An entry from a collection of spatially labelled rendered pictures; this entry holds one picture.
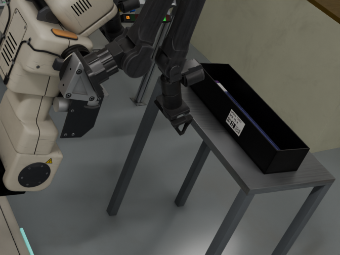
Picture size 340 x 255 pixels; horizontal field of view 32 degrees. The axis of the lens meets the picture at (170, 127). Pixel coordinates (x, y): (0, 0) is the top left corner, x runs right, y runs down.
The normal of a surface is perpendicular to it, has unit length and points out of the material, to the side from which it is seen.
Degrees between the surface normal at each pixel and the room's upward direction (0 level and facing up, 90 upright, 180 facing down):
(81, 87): 90
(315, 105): 90
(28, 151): 90
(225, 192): 0
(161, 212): 0
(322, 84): 90
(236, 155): 0
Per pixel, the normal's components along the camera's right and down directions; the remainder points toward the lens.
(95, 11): 0.47, 0.62
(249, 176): 0.33, -0.78
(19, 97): -0.77, -0.07
